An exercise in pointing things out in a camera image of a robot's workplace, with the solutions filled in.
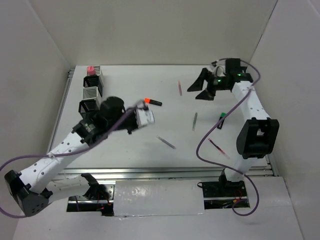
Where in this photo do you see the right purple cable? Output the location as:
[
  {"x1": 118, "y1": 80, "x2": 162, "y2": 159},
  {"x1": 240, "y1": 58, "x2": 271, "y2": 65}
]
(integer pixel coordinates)
[{"x1": 195, "y1": 58, "x2": 261, "y2": 216}]

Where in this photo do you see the aluminium rail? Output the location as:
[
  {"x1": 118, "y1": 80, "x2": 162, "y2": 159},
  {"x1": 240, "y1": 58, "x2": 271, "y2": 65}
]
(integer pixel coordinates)
[
  {"x1": 239, "y1": 66, "x2": 280, "y2": 177},
  {"x1": 53, "y1": 166, "x2": 276, "y2": 181}
]

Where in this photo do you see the purple cable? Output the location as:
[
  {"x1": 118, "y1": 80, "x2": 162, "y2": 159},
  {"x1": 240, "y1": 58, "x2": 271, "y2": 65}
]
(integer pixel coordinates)
[
  {"x1": 0, "y1": 99, "x2": 146, "y2": 219},
  {"x1": 195, "y1": 58, "x2": 261, "y2": 216}
]

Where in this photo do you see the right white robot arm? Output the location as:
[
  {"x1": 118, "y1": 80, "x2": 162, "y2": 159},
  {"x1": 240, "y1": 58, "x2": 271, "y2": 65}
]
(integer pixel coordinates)
[{"x1": 187, "y1": 58, "x2": 280, "y2": 196}]

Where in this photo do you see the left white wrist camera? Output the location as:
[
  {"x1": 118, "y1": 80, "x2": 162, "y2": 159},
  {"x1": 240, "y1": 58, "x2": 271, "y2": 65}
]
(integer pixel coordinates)
[{"x1": 135, "y1": 105, "x2": 155, "y2": 129}]

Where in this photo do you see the green capped black highlighter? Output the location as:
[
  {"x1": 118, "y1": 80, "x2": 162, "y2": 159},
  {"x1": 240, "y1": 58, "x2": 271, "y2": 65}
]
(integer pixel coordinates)
[{"x1": 217, "y1": 112, "x2": 226, "y2": 130}]

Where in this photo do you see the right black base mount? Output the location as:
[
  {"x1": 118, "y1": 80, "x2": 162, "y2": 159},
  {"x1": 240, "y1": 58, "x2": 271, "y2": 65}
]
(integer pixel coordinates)
[{"x1": 197, "y1": 181, "x2": 250, "y2": 210}]

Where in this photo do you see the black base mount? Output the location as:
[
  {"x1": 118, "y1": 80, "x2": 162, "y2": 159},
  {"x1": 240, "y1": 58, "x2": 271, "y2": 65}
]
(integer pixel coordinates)
[
  {"x1": 197, "y1": 181, "x2": 250, "y2": 210},
  {"x1": 66, "y1": 173, "x2": 115, "y2": 217}
]

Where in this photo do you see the black slotted container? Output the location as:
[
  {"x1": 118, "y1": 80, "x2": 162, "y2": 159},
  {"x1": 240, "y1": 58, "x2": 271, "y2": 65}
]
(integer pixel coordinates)
[
  {"x1": 78, "y1": 98, "x2": 100, "y2": 120},
  {"x1": 83, "y1": 75, "x2": 104, "y2": 97}
]

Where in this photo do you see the near black slotted container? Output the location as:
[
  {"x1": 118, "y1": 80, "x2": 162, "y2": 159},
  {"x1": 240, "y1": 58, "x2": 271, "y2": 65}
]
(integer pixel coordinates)
[{"x1": 78, "y1": 98, "x2": 100, "y2": 120}]

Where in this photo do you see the aluminium front rail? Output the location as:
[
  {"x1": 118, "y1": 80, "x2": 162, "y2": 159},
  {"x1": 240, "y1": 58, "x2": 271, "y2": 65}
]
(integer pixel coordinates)
[{"x1": 53, "y1": 166, "x2": 276, "y2": 181}]

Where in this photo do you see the orange capped black highlighter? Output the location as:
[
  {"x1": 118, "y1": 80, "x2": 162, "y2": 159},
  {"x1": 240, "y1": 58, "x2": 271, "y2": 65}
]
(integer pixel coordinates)
[{"x1": 144, "y1": 98, "x2": 163, "y2": 107}]

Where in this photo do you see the far black slotted container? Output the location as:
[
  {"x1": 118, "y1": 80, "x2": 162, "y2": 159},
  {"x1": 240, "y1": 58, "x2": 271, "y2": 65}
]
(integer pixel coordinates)
[{"x1": 83, "y1": 75, "x2": 104, "y2": 97}]

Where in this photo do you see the grey green pen refill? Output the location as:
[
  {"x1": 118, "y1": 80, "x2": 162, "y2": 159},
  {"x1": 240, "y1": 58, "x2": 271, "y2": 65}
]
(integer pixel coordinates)
[{"x1": 192, "y1": 112, "x2": 198, "y2": 131}]

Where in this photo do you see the red pen refill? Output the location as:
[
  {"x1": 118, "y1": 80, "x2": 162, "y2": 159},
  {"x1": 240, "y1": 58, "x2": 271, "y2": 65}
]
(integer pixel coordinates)
[{"x1": 208, "y1": 138, "x2": 230, "y2": 159}]

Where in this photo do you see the far white slotted container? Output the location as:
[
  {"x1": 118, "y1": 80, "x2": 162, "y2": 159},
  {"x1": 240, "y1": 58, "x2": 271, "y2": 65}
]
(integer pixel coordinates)
[{"x1": 91, "y1": 65, "x2": 104, "y2": 78}]

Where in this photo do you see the purple pen refill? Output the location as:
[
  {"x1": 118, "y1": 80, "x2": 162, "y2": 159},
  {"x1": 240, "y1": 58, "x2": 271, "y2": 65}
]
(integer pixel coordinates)
[{"x1": 156, "y1": 135, "x2": 176, "y2": 149}]

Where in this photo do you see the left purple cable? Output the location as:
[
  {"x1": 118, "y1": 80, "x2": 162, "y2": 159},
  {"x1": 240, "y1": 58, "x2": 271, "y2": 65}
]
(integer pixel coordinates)
[{"x1": 0, "y1": 99, "x2": 146, "y2": 219}]

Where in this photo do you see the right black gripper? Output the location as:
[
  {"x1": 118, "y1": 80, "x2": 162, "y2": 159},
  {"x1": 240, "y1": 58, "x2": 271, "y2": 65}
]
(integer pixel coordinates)
[{"x1": 187, "y1": 67, "x2": 230, "y2": 101}]

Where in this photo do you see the pink glue stick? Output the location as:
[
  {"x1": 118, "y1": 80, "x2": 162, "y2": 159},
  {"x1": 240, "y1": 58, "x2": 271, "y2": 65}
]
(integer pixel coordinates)
[{"x1": 86, "y1": 65, "x2": 96, "y2": 76}]

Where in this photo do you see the pink pen refill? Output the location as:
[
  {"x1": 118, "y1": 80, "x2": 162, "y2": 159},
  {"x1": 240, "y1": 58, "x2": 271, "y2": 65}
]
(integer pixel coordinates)
[{"x1": 178, "y1": 81, "x2": 183, "y2": 97}]

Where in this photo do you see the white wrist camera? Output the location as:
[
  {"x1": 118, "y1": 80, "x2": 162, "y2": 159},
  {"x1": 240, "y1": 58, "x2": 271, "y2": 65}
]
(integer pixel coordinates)
[
  {"x1": 210, "y1": 60, "x2": 226, "y2": 77},
  {"x1": 135, "y1": 105, "x2": 155, "y2": 129}
]

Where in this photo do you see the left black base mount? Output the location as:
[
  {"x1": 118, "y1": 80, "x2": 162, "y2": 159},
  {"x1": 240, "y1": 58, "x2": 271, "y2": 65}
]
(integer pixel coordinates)
[{"x1": 66, "y1": 173, "x2": 115, "y2": 217}]

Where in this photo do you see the white slotted container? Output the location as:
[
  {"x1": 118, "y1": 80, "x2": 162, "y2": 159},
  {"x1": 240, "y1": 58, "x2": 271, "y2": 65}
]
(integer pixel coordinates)
[
  {"x1": 91, "y1": 65, "x2": 104, "y2": 78},
  {"x1": 82, "y1": 86, "x2": 102, "y2": 108}
]

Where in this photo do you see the white foil cover plate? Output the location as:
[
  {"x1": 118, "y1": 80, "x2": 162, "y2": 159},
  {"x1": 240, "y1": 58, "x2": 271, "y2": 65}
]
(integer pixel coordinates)
[{"x1": 113, "y1": 180, "x2": 205, "y2": 217}]

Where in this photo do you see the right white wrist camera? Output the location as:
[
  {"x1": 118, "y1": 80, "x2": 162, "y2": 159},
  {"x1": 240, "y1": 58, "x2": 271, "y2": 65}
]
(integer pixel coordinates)
[{"x1": 210, "y1": 60, "x2": 226, "y2": 77}]

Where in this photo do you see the aluminium right rail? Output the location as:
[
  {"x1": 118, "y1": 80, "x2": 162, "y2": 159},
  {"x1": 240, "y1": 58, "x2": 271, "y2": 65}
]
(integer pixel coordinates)
[{"x1": 239, "y1": 66, "x2": 280, "y2": 177}]

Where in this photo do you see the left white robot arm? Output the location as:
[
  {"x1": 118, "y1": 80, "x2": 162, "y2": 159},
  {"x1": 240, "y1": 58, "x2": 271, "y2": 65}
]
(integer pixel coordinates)
[{"x1": 4, "y1": 96, "x2": 155, "y2": 218}]

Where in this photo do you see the near white slotted container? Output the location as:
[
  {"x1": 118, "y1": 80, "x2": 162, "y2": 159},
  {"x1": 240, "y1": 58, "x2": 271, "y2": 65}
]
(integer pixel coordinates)
[{"x1": 82, "y1": 86, "x2": 102, "y2": 108}]

